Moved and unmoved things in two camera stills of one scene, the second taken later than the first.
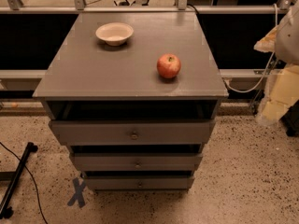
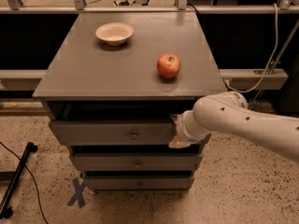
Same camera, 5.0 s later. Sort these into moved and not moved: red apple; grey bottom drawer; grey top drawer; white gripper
Moved: white gripper
Not moved: red apple; grey bottom drawer; grey top drawer
